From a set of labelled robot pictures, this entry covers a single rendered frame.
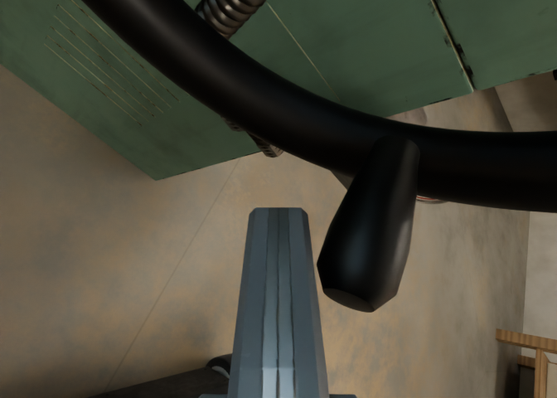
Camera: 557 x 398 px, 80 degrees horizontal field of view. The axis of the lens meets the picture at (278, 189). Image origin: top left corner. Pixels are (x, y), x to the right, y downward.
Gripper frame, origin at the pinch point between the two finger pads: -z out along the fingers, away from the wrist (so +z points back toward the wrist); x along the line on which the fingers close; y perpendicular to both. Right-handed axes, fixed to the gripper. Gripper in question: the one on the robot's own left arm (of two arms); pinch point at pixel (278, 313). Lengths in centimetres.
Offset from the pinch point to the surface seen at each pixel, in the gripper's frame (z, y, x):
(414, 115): -32.7, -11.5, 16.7
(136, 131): -50, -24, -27
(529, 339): -99, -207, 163
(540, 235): -204, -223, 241
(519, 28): -21.1, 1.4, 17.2
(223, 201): -66, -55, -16
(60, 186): -48, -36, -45
